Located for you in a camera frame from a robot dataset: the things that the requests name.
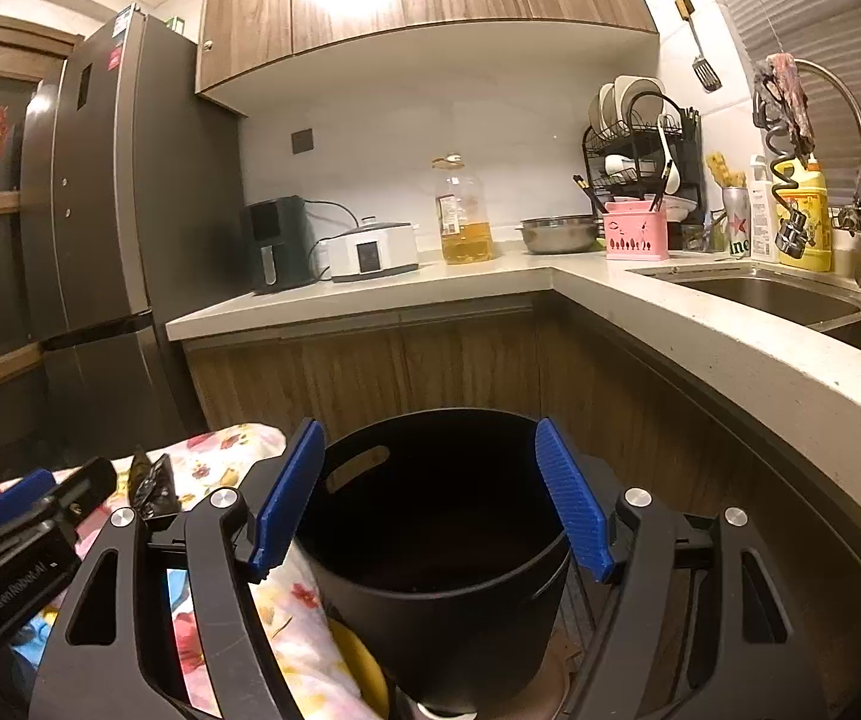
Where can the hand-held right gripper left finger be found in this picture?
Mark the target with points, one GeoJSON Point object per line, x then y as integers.
{"type": "Point", "coordinates": [288, 499]}

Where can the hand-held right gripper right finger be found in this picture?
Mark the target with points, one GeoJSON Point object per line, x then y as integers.
{"type": "Point", "coordinates": [573, 502]}

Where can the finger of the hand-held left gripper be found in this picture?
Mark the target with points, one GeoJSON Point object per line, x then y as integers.
{"type": "Point", "coordinates": [85, 484]}
{"type": "Point", "coordinates": [21, 495]}

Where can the black wrapper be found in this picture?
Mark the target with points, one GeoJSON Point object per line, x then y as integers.
{"type": "Point", "coordinates": [153, 487]}

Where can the black plastic trash bin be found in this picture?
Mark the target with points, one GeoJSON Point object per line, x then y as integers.
{"type": "Point", "coordinates": [430, 577]}

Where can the floral tablecloth table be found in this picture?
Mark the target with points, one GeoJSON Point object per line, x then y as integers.
{"type": "Point", "coordinates": [303, 652]}

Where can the yellow banana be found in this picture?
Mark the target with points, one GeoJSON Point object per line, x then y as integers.
{"type": "Point", "coordinates": [366, 667]}

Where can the black air fryer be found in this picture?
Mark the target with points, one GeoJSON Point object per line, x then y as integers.
{"type": "Point", "coordinates": [276, 240]}

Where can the white electric cooker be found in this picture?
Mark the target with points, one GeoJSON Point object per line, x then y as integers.
{"type": "Point", "coordinates": [370, 251]}

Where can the steel mixing bowl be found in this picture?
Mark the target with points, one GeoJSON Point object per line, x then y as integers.
{"type": "Point", "coordinates": [558, 234]}

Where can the pink utensil holder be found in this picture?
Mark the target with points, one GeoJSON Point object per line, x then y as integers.
{"type": "Point", "coordinates": [634, 232]}

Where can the grey steel refrigerator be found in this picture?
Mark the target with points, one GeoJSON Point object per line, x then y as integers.
{"type": "Point", "coordinates": [115, 202]}

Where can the steel sink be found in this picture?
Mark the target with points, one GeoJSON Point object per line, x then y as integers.
{"type": "Point", "coordinates": [775, 300]}

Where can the cooking oil bottle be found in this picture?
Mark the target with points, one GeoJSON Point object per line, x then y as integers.
{"type": "Point", "coordinates": [464, 225]}

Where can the green drink can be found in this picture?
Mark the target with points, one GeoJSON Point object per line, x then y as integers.
{"type": "Point", "coordinates": [736, 229]}

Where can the white ladle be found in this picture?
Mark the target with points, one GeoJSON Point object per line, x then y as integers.
{"type": "Point", "coordinates": [670, 176]}

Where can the white plastic bottle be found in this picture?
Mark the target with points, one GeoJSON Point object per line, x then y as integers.
{"type": "Point", "coordinates": [762, 217]}

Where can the black dish rack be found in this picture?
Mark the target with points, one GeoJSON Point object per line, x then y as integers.
{"type": "Point", "coordinates": [693, 165]}

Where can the yellow detergent bottle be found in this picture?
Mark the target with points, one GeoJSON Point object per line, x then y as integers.
{"type": "Point", "coordinates": [813, 217]}

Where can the white plate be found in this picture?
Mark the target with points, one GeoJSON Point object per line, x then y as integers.
{"type": "Point", "coordinates": [606, 105]}
{"type": "Point", "coordinates": [640, 97]}

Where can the slotted metal spatula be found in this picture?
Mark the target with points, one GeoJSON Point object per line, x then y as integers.
{"type": "Point", "coordinates": [706, 71]}

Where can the reddish rag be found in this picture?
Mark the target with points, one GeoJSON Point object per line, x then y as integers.
{"type": "Point", "coordinates": [794, 90]}

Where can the steel spring faucet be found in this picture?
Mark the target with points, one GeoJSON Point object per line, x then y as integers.
{"type": "Point", "coordinates": [846, 101]}

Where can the grey window blind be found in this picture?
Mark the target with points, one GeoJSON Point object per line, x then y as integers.
{"type": "Point", "coordinates": [813, 0]}

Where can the dark wall socket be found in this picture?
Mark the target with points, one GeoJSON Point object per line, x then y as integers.
{"type": "Point", "coordinates": [303, 141]}

